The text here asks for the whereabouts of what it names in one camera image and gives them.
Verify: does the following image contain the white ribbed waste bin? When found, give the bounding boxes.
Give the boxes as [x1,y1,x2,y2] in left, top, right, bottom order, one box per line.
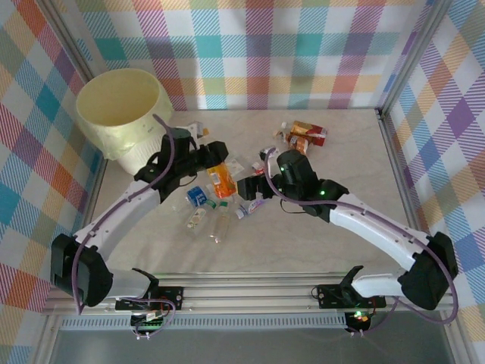
[112,128,176,177]

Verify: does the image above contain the cream waste bin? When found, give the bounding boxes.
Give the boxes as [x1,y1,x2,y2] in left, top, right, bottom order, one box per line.
[75,69,176,160]

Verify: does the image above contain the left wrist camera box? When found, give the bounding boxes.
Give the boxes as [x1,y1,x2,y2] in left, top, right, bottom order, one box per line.
[189,120,211,138]

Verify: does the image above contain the aluminium table side rail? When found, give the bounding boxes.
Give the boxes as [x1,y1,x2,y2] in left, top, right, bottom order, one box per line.
[85,157,109,224]
[377,108,427,240]

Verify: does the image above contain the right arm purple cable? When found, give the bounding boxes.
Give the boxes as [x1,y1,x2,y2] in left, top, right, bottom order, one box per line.
[264,149,458,337]

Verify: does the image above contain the clear bottle green cap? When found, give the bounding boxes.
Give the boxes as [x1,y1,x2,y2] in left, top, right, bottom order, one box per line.
[209,200,232,244]

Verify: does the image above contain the clear bottle blue label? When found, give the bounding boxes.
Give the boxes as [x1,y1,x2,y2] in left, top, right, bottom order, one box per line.
[177,184,215,209]

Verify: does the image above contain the bottle brown orange label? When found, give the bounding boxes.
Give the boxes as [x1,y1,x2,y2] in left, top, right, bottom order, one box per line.
[272,129,311,155]

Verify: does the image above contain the aluminium base rail beam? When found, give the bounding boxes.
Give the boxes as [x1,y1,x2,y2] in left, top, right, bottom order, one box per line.
[40,278,462,316]

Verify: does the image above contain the grey slotted cable duct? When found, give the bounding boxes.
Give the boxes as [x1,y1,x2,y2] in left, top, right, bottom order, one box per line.
[59,317,349,331]

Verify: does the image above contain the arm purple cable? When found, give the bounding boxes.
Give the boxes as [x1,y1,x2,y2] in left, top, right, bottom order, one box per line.
[71,113,181,338]
[264,149,458,337]

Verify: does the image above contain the orange juice pouch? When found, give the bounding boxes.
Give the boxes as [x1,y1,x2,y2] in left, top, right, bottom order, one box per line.
[207,163,238,200]

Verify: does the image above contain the clear bottle purple label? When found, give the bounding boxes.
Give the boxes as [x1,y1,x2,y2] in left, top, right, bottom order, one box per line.
[235,199,266,220]

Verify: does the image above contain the square clear bottle white label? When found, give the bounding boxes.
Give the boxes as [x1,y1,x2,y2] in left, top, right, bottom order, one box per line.
[226,158,246,177]

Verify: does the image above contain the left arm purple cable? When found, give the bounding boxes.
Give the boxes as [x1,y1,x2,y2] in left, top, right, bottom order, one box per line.
[71,113,181,338]

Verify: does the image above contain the aluminium frame post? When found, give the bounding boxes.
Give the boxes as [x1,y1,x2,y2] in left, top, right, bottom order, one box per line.
[441,314,469,364]
[39,0,95,80]
[36,314,64,364]
[377,0,458,118]

